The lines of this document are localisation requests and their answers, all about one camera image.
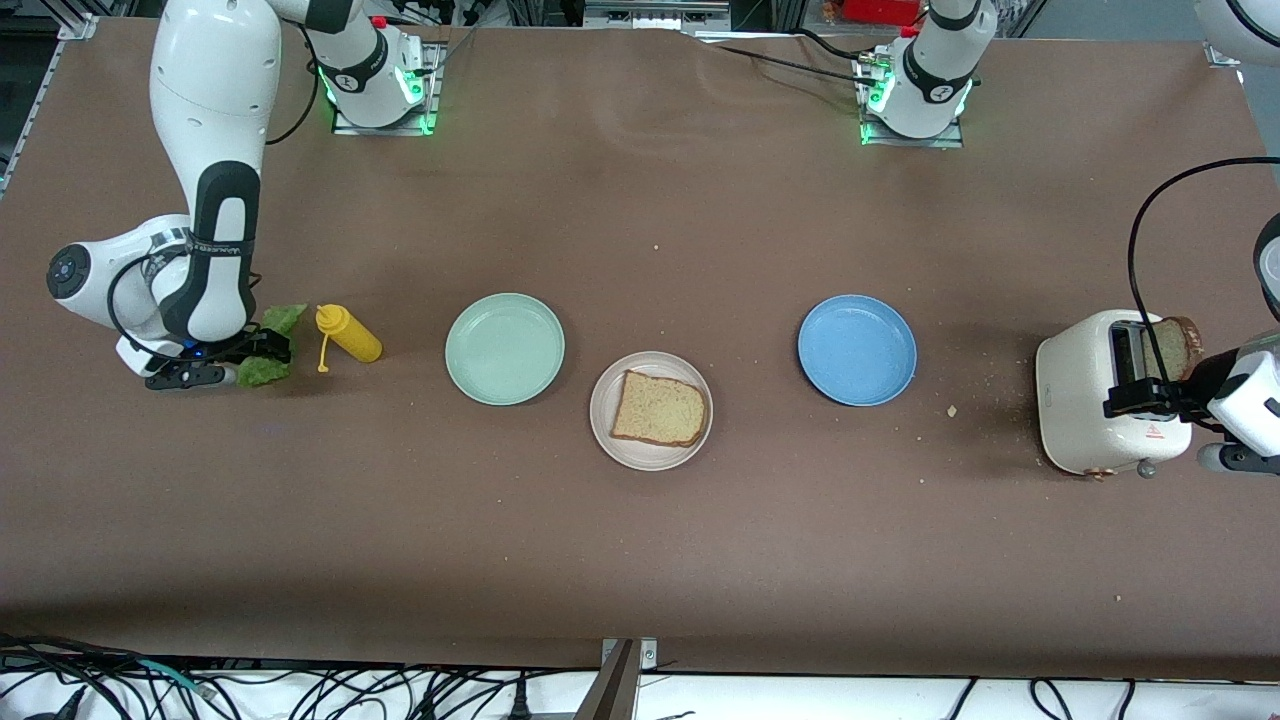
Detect silver frame with black box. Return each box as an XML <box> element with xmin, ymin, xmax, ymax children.
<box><xmin>583</xmin><ymin>0</ymin><xmax>733</xmax><ymax>32</ymax></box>

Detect loose black cable loops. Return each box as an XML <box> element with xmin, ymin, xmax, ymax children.
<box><xmin>938</xmin><ymin>677</ymin><xmax>1143</xmax><ymax>720</ymax></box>

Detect white toaster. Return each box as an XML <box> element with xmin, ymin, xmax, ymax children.
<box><xmin>1035</xmin><ymin>308</ymin><xmax>1194</xmax><ymax>481</ymax></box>

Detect dark crust bread slice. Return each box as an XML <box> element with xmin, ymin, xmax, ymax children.
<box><xmin>1141</xmin><ymin>315</ymin><xmax>1205</xmax><ymax>384</ymax></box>

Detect light brown bread slice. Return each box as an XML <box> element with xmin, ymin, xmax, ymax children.
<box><xmin>610</xmin><ymin>369</ymin><xmax>708</xmax><ymax>449</ymax></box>

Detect light green plate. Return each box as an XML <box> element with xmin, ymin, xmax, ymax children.
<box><xmin>444</xmin><ymin>292</ymin><xmax>567</xmax><ymax>407</ymax></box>

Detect long aluminium table rail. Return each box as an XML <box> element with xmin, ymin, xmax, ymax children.
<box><xmin>0</xmin><ymin>14</ymin><xmax>98</xmax><ymax>197</ymax></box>

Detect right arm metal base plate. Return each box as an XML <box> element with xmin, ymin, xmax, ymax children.
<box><xmin>331</xmin><ymin>40</ymin><xmax>448</xmax><ymax>137</ymax></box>

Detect metal bracket with beam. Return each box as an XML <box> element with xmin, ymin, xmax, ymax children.
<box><xmin>574</xmin><ymin>637</ymin><xmax>659</xmax><ymax>720</ymax></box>

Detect red box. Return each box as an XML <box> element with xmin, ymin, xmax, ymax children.
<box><xmin>823</xmin><ymin>0</ymin><xmax>928</xmax><ymax>27</ymax></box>

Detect teal cable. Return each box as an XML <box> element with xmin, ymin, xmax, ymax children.
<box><xmin>133</xmin><ymin>656</ymin><xmax>217</xmax><ymax>698</ymax></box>

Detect yellow mustard squeeze bottle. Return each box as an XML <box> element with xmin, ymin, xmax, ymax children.
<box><xmin>315</xmin><ymin>303</ymin><xmax>384</xmax><ymax>375</ymax></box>

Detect blue plate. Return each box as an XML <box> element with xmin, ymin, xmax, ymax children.
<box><xmin>797</xmin><ymin>293</ymin><xmax>919</xmax><ymax>408</ymax></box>

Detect green lettuce leaf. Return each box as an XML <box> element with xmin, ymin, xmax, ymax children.
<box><xmin>234</xmin><ymin>304</ymin><xmax>310</xmax><ymax>389</ymax></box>

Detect tangle of black cables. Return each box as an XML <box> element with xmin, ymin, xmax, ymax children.
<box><xmin>0</xmin><ymin>628</ymin><xmax>701</xmax><ymax>720</ymax></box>

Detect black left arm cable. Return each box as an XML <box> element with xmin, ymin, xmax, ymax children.
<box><xmin>1127</xmin><ymin>156</ymin><xmax>1280</xmax><ymax>383</ymax></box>

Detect black cable on table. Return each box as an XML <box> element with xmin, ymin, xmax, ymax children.
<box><xmin>688</xmin><ymin>27</ymin><xmax>883</xmax><ymax>87</ymax></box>

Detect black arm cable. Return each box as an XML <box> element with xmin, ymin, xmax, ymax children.
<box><xmin>1127</xmin><ymin>156</ymin><xmax>1280</xmax><ymax>383</ymax></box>
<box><xmin>105</xmin><ymin>0</ymin><xmax>321</xmax><ymax>363</ymax></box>

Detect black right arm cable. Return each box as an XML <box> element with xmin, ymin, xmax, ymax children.
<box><xmin>105</xmin><ymin>0</ymin><xmax>321</xmax><ymax>363</ymax></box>

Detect beige plate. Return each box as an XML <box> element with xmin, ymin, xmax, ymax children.
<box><xmin>588</xmin><ymin>350</ymin><xmax>715</xmax><ymax>472</ymax></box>

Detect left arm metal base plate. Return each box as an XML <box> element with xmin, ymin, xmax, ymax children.
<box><xmin>854</xmin><ymin>52</ymin><xmax>967</xmax><ymax>150</ymax></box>

